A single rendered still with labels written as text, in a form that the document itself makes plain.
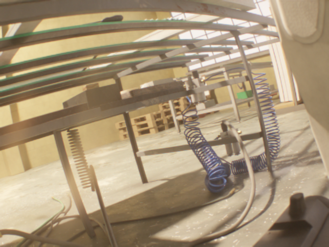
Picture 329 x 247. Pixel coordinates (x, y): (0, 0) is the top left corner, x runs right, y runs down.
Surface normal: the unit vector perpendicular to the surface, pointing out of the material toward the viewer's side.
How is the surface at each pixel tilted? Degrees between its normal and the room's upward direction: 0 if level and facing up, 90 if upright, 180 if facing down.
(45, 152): 90
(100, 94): 90
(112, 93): 90
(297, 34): 90
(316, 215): 45
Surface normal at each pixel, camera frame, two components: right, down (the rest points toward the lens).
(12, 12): 0.70, -0.15
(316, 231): 0.33, -0.79
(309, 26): -0.65, 0.22
